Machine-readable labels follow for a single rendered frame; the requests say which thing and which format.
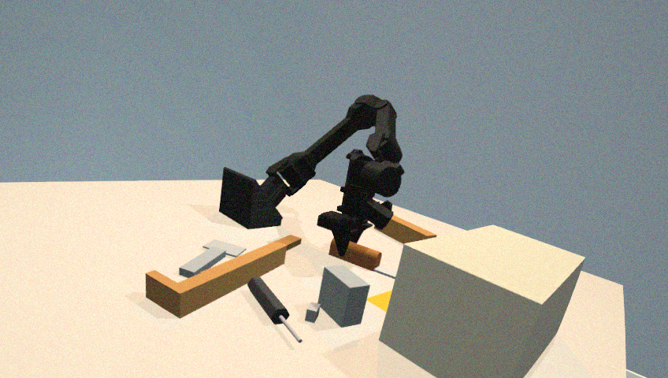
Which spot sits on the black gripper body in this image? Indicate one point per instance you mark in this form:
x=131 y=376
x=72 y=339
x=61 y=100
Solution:
x=344 y=222

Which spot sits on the black-handled tool with grey metal rod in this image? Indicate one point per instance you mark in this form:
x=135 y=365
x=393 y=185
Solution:
x=271 y=304

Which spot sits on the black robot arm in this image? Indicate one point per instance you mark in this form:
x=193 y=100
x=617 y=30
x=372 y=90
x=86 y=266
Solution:
x=381 y=175

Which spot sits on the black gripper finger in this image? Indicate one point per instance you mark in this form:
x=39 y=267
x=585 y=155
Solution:
x=342 y=241
x=361 y=228

